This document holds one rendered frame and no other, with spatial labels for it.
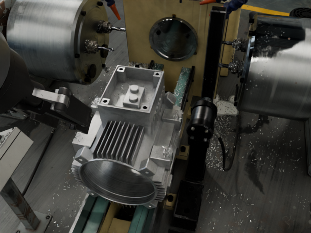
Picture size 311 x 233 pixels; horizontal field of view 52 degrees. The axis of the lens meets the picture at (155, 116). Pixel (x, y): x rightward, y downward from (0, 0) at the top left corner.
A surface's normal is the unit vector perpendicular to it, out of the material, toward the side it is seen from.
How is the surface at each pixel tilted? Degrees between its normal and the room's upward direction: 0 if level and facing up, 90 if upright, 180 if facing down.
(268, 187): 0
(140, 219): 0
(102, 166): 51
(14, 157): 58
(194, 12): 90
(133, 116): 90
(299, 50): 36
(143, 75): 90
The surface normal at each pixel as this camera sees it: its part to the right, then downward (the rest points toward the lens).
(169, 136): -0.03, -0.68
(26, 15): -0.15, -0.20
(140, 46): -0.26, 0.71
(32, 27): -0.20, 0.05
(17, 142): 0.80, -0.22
